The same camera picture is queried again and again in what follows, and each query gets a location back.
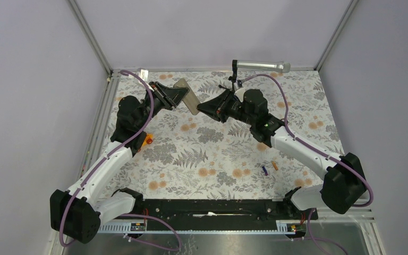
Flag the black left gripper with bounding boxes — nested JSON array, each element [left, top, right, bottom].
[[137, 81, 190, 130]]

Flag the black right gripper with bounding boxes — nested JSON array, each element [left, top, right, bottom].
[[197, 89, 255, 126]]

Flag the beige remote control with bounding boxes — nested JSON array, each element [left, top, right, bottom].
[[173, 78, 201, 115]]

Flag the blue battery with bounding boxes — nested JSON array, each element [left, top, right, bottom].
[[261, 166, 269, 176]]

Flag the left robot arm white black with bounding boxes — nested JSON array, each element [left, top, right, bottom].
[[49, 79, 192, 246]]

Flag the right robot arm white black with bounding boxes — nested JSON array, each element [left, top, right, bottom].
[[197, 89, 367, 219]]

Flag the black tripod microphone stand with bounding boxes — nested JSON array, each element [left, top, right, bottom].
[[218, 69, 237, 92]]

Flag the orange toy car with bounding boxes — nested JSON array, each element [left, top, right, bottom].
[[138, 133, 154, 152]]

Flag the floral patterned table mat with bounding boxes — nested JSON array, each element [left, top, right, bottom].
[[99, 71, 344, 200]]

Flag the orange battery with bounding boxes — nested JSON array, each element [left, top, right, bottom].
[[271, 161, 279, 171]]

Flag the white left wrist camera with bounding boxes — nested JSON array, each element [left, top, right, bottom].
[[137, 68, 149, 81]]

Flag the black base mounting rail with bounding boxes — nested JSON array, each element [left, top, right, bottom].
[[112, 188, 318, 233]]

